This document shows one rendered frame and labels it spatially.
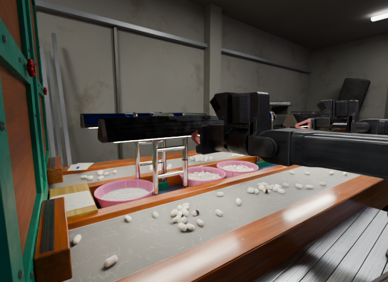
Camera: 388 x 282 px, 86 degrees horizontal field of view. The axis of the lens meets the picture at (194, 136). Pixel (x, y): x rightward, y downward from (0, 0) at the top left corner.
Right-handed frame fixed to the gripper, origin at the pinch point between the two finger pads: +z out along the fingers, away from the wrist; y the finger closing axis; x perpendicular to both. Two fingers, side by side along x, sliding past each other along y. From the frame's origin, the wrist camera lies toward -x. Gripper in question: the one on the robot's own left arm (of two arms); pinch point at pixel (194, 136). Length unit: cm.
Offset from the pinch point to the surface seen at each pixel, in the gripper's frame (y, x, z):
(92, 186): 13, 27, 64
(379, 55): -709, -153, 92
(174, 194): -12.1, 28.4, 30.4
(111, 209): 13.8, 28.3, 33.6
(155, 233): 6.4, 31.7, 13.4
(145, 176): -14, 27, 61
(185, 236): -0.4, 32.0, 6.4
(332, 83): -709, -92, 198
